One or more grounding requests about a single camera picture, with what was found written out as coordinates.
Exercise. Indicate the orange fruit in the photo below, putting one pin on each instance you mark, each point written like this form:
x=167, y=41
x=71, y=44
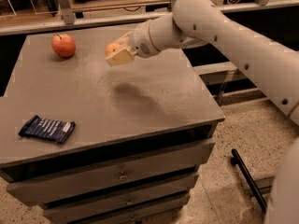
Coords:
x=112, y=48

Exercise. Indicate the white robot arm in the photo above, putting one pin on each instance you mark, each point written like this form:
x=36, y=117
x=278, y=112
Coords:
x=270, y=66

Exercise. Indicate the grey metal railing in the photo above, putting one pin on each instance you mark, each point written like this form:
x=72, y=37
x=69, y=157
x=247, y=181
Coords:
x=72, y=14

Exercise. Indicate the blue snack packet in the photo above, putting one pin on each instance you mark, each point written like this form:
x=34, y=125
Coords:
x=51, y=130

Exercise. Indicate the grey drawer cabinet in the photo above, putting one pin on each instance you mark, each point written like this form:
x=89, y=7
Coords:
x=142, y=131

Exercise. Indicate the red apple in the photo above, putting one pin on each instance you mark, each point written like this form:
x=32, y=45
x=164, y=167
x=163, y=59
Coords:
x=63, y=45

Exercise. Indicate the black metal bar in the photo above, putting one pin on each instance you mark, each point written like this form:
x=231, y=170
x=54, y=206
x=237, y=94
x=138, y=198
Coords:
x=237, y=160

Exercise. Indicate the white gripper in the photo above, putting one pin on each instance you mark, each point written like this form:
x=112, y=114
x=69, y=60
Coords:
x=140, y=43

